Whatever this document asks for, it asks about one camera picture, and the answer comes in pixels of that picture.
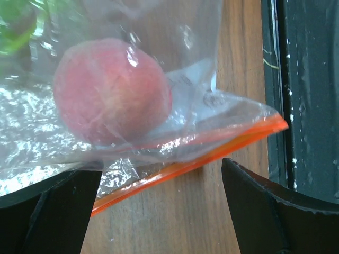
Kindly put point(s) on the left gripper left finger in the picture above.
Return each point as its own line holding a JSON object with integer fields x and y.
{"x": 50, "y": 216}

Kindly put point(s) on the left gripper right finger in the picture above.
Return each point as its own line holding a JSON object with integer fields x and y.
{"x": 269, "y": 218}

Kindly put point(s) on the clear zip top bag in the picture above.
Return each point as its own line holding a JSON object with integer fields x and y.
{"x": 204, "y": 123}

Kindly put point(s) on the pink fake peach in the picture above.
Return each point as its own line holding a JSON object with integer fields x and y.
{"x": 109, "y": 92}

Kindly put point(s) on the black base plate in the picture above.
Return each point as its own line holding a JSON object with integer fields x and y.
{"x": 300, "y": 55}

